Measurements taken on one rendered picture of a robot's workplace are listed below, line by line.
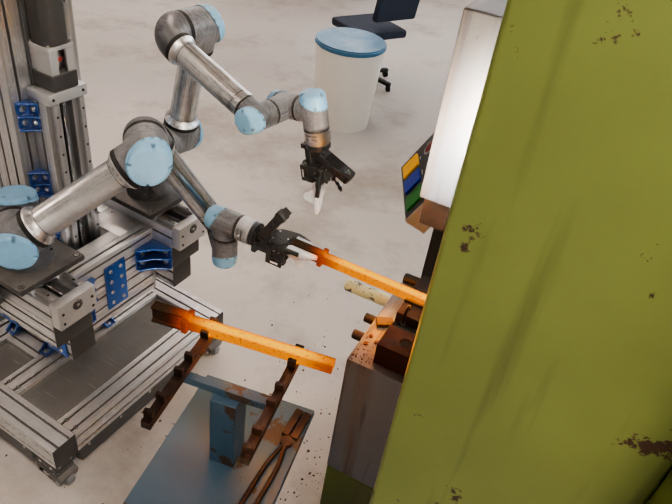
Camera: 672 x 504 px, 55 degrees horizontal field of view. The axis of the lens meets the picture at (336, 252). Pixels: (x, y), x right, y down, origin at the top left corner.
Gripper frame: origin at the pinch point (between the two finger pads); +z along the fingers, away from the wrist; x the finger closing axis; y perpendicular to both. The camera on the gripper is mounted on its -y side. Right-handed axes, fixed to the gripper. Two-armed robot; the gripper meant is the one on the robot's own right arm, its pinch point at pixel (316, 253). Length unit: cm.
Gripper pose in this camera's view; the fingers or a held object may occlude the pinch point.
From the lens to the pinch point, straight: 177.9
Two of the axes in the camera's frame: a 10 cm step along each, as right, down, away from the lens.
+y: -1.3, 7.9, 6.0
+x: -4.5, 4.9, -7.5
